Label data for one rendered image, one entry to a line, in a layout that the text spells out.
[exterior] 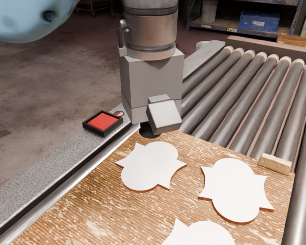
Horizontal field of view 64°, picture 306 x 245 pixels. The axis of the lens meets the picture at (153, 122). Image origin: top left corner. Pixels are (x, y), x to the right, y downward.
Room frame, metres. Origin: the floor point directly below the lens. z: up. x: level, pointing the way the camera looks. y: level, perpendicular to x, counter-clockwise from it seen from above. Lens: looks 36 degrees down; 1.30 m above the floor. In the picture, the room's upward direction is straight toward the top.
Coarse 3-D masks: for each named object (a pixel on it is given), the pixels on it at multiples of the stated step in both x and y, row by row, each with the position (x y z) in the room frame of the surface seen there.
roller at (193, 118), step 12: (240, 60) 0.97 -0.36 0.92; (252, 60) 1.05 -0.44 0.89; (228, 72) 0.85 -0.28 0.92; (240, 72) 0.90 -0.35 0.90; (216, 84) 0.76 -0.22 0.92; (228, 84) 0.78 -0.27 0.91; (204, 96) 0.68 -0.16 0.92; (216, 96) 0.69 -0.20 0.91; (204, 108) 0.61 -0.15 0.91; (192, 120) 0.55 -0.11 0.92
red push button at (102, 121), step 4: (100, 116) 0.55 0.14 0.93; (104, 116) 0.55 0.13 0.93; (108, 116) 0.55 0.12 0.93; (92, 120) 0.53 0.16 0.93; (96, 120) 0.53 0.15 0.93; (100, 120) 0.53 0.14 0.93; (104, 120) 0.53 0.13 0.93; (108, 120) 0.53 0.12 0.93; (112, 120) 0.53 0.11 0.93; (116, 120) 0.53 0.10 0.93; (92, 124) 0.51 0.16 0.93; (96, 124) 0.51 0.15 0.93; (100, 124) 0.51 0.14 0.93; (104, 124) 0.51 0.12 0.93; (108, 124) 0.51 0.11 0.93; (100, 128) 0.49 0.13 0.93; (104, 128) 0.49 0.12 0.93
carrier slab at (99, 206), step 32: (192, 160) 0.37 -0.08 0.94; (256, 160) 0.37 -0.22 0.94; (96, 192) 0.29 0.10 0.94; (128, 192) 0.29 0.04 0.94; (160, 192) 0.29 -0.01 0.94; (192, 192) 0.29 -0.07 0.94; (288, 192) 0.29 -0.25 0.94; (32, 224) 0.23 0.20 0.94; (64, 224) 0.23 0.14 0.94; (96, 224) 0.23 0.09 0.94; (128, 224) 0.23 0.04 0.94; (160, 224) 0.23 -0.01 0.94; (224, 224) 0.23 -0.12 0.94; (256, 224) 0.23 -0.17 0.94
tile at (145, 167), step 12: (156, 144) 0.41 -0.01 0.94; (168, 144) 0.41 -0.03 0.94; (132, 156) 0.38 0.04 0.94; (144, 156) 0.38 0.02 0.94; (156, 156) 0.38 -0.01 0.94; (168, 156) 0.38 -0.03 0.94; (132, 168) 0.34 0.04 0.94; (144, 168) 0.34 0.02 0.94; (156, 168) 0.34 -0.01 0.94; (168, 168) 0.34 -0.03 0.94; (180, 168) 0.35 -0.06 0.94; (132, 180) 0.31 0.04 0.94; (144, 180) 0.31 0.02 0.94; (156, 180) 0.31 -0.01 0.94; (168, 180) 0.31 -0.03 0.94; (144, 192) 0.29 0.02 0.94
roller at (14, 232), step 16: (224, 48) 1.12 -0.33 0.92; (208, 64) 0.93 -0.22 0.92; (192, 80) 0.79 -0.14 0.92; (112, 144) 0.44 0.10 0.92; (96, 160) 0.39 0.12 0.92; (80, 176) 0.34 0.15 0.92; (64, 192) 0.30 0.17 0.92; (48, 208) 0.27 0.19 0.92; (16, 224) 0.24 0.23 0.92; (0, 240) 0.21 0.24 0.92
